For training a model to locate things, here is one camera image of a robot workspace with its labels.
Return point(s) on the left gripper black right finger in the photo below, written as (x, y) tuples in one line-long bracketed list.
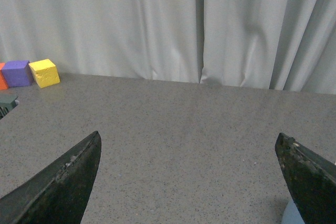
[(310, 179)]

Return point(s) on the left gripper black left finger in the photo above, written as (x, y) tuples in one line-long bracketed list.
[(60, 192)]

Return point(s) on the blue cup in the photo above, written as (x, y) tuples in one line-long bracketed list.
[(291, 214)]

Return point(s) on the dark green device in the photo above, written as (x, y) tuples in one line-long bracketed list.
[(7, 103)]

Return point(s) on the orange foam cube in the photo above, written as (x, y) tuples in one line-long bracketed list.
[(3, 82)]

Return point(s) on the yellow foam cube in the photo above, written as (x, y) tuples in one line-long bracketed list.
[(45, 73)]

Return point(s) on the purple foam cube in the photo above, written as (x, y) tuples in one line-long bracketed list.
[(17, 73)]

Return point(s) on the grey curtain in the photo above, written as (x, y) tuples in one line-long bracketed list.
[(268, 44)]

